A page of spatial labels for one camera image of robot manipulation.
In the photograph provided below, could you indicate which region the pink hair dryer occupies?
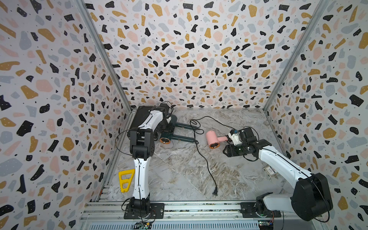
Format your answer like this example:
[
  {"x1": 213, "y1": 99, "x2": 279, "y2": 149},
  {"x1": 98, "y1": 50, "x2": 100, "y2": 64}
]
[{"x1": 206, "y1": 130, "x2": 229, "y2": 149}]

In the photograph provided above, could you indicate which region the aluminium corner post left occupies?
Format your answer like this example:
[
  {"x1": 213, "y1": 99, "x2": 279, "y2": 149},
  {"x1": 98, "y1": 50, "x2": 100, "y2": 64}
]
[{"x1": 74, "y1": 0, "x2": 132, "y2": 114}]

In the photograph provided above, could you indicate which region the dark green hair dryer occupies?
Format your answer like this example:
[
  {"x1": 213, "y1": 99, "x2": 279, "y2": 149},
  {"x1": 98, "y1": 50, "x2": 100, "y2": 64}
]
[
  {"x1": 160, "y1": 135, "x2": 195, "y2": 144},
  {"x1": 170, "y1": 115, "x2": 199, "y2": 130}
]

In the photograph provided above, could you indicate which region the black flat case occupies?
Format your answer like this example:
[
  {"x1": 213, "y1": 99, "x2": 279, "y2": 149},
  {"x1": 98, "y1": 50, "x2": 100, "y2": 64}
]
[{"x1": 127, "y1": 106, "x2": 165, "y2": 139}]

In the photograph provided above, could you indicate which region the yellow plastic triangle frame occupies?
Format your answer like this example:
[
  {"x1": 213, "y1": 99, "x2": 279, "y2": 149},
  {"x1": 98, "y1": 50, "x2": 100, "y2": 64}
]
[{"x1": 118, "y1": 169, "x2": 135, "y2": 193}]

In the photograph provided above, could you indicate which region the aluminium corner post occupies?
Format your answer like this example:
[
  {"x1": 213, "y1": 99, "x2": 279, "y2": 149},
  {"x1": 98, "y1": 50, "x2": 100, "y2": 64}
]
[
  {"x1": 263, "y1": 0, "x2": 328, "y2": 113},
  {"x1": 74, "y1": 0, "x2": 132, "y2": 114}
]

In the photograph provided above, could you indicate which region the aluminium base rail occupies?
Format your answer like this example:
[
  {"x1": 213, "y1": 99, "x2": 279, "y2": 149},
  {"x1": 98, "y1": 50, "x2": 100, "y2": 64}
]
[{"x1": 80, "y1": 201, "x2": 328, "y2": 230}]

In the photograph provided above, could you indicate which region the aluminium corner post right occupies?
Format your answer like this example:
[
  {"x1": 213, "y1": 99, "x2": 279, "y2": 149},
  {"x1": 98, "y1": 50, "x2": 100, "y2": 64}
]
[{"x1": 263, "y1": 0, "x2": 328, "y2": 113}]

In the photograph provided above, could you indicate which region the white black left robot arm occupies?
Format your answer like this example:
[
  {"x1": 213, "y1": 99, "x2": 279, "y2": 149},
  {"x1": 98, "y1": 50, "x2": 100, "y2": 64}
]
[{"x1": 127, "y1": 103, "x2": 170, "y2": 218}]

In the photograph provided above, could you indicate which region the black cord of green dryer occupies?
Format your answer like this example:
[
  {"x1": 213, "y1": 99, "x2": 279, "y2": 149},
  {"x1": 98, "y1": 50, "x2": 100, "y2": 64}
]
[{"x1": 188, "y1": 115, "x2": 245, "y2": 136}]

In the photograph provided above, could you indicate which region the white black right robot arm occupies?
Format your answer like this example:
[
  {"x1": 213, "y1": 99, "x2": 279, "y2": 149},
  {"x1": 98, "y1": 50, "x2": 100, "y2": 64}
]
[{"x1": 216, "y1": 127, "x2": 333, "y2": 221}]

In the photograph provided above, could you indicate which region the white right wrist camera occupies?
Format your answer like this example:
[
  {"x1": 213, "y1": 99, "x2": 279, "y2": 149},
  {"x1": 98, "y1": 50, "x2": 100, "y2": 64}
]
[{"x1": 228, "y1": 129, "x2": 242, "y2": 146}]

